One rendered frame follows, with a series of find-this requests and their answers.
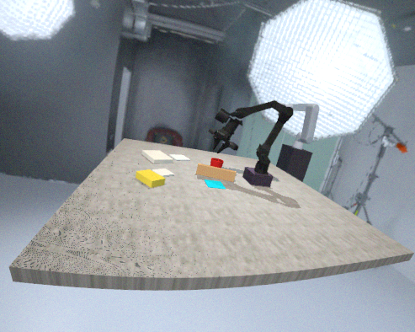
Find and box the red cup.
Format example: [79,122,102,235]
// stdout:
[210,158,224,168]

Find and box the yellow rectangular block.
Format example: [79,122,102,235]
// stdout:
[136,169,165,188]

